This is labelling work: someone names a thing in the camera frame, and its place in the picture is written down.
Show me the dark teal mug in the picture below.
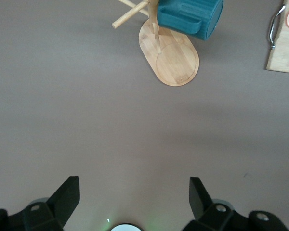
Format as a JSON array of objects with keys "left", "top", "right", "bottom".
[{"left": 156, "top": 0, "right": 224, "bottom": 41}]

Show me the wooden mug tree rack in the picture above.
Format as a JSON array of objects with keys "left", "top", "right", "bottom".
[{"left": 112, "top": 0, "right": 200, "bottom": 87}]

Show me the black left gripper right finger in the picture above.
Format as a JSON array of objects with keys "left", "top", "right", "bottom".
[{"left": 183, "top": 177, "right": 289, "bottom": 231}]

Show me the bamboo cutting board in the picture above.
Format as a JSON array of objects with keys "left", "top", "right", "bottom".
[{"left": 266, "top": 0, "right": 289, "bottom": 74}]

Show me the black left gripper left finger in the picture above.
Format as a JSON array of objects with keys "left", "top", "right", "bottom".
[{"left": 0, "top": 176, "right": 80, "bottom": 231}]

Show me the brown table cover sheet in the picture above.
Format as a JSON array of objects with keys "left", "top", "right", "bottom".
[{"left": 0, "top": 0, "right": 289, "bottom": 231}]

